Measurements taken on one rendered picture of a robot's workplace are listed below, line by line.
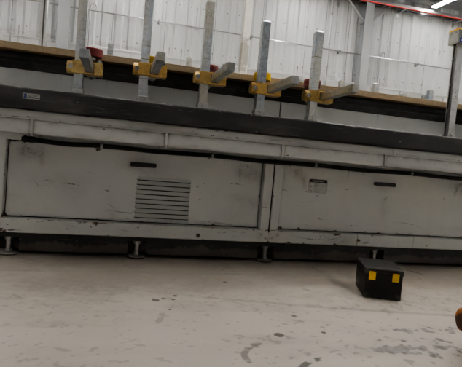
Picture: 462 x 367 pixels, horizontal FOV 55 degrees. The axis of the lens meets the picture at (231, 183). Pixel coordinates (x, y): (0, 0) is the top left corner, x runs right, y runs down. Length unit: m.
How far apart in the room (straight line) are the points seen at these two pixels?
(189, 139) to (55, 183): 0.64
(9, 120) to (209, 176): 0.89
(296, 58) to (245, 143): 8.05
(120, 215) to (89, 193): 0.17
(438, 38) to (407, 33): 0.82
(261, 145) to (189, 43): 7.52
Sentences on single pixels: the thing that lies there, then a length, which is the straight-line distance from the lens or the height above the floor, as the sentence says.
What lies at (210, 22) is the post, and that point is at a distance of 1.96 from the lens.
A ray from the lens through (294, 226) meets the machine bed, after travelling 2.31.
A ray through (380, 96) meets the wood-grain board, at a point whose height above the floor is 0.88.
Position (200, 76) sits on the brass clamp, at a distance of 1.90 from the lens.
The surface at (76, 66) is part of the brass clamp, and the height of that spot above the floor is 0.80.
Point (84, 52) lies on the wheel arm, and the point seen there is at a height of 0.81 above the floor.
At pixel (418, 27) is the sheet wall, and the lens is 11.63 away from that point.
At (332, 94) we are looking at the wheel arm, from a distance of 1.95.
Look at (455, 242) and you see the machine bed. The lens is 2.81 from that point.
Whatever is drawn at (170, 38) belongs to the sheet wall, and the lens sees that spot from 9.34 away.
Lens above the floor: 0.49
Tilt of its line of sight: 3 degrees down
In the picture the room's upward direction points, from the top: 5 degrees clockwise
